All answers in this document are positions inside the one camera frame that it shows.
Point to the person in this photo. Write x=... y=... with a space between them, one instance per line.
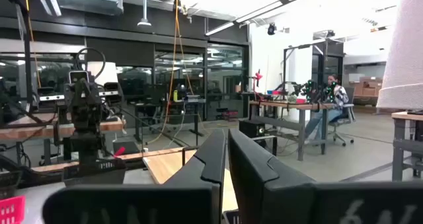
x=332 y=100

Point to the wooden table grey legs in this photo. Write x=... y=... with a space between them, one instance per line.
x=287 y=105
x=404 y=116

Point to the cardboard boxes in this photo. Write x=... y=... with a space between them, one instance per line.
x=367 y=87

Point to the ceiling light bar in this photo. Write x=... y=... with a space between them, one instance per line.
x=261 y=11

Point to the black ceiling spotlight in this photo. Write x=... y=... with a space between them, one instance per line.
x=271 y=29

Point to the white lampshade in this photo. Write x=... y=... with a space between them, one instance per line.
x=104 y=72

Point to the black plastic slotted basket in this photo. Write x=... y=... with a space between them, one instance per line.
x=8 y=183
x=96 y=177

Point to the white pendant fixture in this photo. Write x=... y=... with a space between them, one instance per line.
x=144 y=22

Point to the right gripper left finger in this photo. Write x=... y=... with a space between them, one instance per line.
x=185 y=204

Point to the yellow bottle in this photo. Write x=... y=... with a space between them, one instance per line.
x=175 y=96

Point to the grey office chair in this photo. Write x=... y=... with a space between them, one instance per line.
x=345 y=116

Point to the wooden workstation table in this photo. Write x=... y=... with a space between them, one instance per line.
x=39 y=131

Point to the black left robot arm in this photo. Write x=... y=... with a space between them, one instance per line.
x=86 y=144

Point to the black desk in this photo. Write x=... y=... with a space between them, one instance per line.
x=165 y=102

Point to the white shade silver lamp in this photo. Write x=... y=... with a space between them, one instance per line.
x=404 y=52

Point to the green-lit robot arms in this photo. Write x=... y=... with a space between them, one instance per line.
x=310 y=90

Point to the red articulated stand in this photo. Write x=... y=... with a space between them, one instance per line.
x=257 y=76

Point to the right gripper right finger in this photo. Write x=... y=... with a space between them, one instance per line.
x=281 y=201

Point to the wooden shelf with black posts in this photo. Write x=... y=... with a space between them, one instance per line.
x=165 y=167

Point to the red plastic slotted basket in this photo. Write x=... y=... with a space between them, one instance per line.
x=11 y=213

